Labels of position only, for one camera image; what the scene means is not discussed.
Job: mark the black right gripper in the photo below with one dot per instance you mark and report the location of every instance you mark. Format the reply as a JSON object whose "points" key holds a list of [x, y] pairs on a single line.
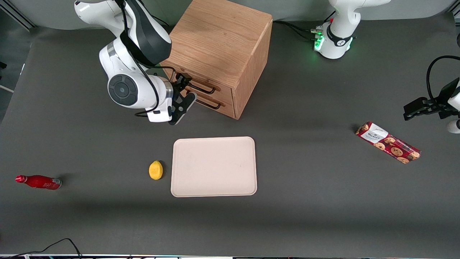
{"points": [[177, 86]]}

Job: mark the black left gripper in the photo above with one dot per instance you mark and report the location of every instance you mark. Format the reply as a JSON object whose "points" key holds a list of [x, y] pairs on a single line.
{"points": [[441, 101]]}

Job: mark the wooden drawer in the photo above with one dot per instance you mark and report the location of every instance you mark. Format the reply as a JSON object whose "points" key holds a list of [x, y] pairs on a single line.
{"points": [[230, 109], [224, 91]]}

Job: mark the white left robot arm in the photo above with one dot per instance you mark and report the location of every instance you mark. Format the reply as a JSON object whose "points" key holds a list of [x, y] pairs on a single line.
{"points": [[341, 36]]}

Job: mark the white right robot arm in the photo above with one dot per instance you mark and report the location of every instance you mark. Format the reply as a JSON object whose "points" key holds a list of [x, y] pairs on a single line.
{"points": [[122, 64]]}

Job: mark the oak wooden drawer cabinet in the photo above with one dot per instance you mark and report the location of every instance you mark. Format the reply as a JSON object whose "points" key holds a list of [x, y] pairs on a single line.
{"points": [[215, 39]]}

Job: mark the red cookie box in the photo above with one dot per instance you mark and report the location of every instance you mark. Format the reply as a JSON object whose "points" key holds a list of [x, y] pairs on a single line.
{"points": [[390, 144]]}

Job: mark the beige rectangular tray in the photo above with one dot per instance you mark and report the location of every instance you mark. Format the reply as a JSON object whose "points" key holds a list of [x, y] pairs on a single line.
{"points": [[214, 167]]}

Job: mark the yellow lemon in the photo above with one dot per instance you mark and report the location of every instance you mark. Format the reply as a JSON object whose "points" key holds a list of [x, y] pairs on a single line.
{"points": [[156, 170]]}

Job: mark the dark grey table mat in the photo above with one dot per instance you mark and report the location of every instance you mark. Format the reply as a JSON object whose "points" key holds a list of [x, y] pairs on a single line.
{"points": [[305, 216]]}

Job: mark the red bottle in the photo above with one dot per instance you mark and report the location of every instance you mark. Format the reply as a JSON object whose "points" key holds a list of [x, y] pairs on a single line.
{"points": [[39, 182]]}

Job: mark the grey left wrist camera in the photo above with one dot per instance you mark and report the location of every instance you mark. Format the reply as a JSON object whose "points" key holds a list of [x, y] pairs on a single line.
{"points": [[454, 126]]}

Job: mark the aluminium frame rail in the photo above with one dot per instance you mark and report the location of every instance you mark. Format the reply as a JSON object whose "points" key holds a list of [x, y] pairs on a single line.
{"points": [[19, 16], [455, 13]]}

